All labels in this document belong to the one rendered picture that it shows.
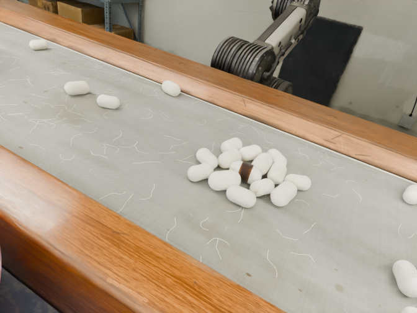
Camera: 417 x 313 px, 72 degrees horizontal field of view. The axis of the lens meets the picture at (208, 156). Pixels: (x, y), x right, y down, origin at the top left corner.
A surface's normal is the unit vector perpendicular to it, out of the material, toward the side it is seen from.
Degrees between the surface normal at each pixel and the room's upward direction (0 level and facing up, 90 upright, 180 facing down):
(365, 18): 90
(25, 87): 0
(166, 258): 0
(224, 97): 45
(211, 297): 0
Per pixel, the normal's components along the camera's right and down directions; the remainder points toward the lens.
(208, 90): -0.21, -0.26
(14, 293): 0.17, -0.81
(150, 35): -0.44, 0.43
